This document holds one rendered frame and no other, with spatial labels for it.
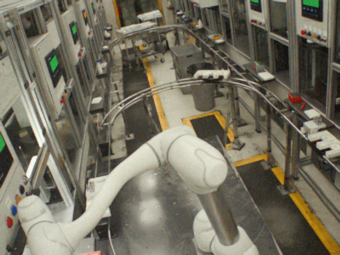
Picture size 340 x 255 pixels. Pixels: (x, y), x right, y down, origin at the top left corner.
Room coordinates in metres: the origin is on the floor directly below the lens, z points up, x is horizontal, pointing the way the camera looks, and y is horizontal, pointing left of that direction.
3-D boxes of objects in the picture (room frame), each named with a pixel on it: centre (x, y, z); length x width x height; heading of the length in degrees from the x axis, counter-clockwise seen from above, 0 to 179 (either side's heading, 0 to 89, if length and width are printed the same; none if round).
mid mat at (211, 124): (3.52, -0.51, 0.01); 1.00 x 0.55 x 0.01; 3
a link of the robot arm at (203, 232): (1.13, -0.11, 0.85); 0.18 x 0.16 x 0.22; 27
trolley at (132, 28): (6.90, 0.21, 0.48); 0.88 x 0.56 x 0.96; 111
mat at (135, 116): (5.94, 0.37, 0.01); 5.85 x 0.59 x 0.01; 3
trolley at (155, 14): (8.19, -0.14, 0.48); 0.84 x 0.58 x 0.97; 11
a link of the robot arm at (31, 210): (0.78, 0.49, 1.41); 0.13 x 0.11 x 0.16; 27
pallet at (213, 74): (3.20, -0.57, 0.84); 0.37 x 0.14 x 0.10; 61
